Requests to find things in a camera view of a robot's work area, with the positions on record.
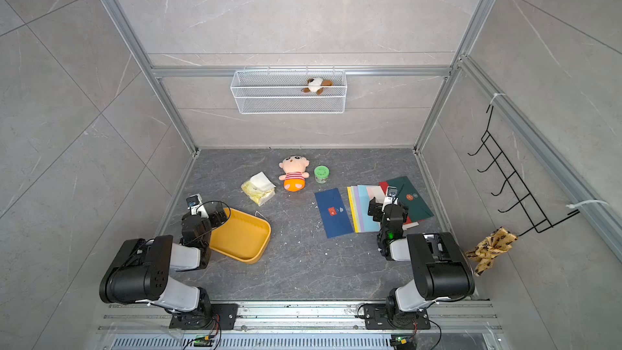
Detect red envelope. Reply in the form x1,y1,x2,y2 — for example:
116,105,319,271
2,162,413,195
380,178,415,229

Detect yellow plastic storage tray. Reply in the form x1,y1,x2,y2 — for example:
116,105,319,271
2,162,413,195
210,208,272,265

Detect dark green envelope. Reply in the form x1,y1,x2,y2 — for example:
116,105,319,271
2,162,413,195
386,176,433,224

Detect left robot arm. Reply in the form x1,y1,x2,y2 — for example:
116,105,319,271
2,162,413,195
99,194,232,327

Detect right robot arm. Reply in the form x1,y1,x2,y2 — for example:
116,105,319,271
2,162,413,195
364,197,476,330

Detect lilac envelope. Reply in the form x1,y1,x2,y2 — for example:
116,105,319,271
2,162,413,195
348,186,364,233

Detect pink envelope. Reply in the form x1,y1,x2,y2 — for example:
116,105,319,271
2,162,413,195
358,177,432,234

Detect yellow envelope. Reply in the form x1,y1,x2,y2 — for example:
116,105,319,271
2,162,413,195
347,186,360,233

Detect pink plush doll orange pants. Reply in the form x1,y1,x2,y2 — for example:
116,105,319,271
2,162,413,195
279,156,309,192

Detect yellow patterned cloth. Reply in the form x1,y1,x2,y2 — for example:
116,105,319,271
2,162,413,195
465,228,518,276

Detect small brown white plush dog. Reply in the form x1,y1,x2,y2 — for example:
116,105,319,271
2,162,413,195
302,78,333,95

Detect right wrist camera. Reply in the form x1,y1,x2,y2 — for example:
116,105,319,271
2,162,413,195
383,186,399,206

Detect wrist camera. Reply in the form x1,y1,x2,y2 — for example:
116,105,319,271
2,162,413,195
383,186,399,206
186,194,208,218

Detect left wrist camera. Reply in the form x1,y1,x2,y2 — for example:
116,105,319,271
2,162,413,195
186,194,208,218

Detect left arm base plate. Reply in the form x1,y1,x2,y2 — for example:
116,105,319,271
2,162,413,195
168,303,239,331

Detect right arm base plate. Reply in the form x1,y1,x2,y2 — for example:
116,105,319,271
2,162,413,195
356,303,431,331

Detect white wire mesh basket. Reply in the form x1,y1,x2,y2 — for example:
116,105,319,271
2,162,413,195
230,69,348,114

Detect aluminium mounting rail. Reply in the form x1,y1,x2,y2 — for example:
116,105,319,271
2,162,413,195
86,301,510,349

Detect black wall hook rack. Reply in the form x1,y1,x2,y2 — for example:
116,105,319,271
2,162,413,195
468,105,580,238

